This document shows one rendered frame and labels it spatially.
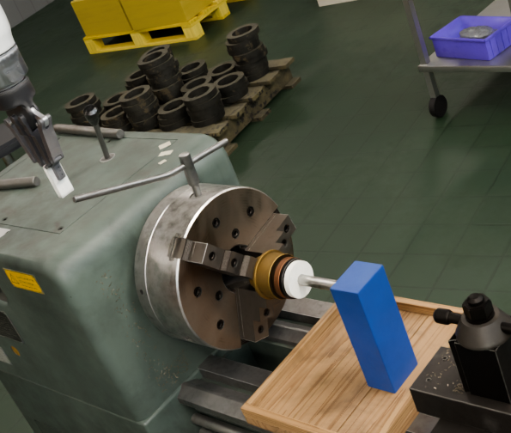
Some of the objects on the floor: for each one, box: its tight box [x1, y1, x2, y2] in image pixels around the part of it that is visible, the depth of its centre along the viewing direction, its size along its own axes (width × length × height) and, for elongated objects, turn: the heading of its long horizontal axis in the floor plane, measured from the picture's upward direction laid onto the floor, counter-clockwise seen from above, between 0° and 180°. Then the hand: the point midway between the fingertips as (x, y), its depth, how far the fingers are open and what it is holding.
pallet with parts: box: [64, 23, 301, 156], centre depth 550 cm, size 95×131×47 cm
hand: (58, 178), depth 169 cm, fingers closed
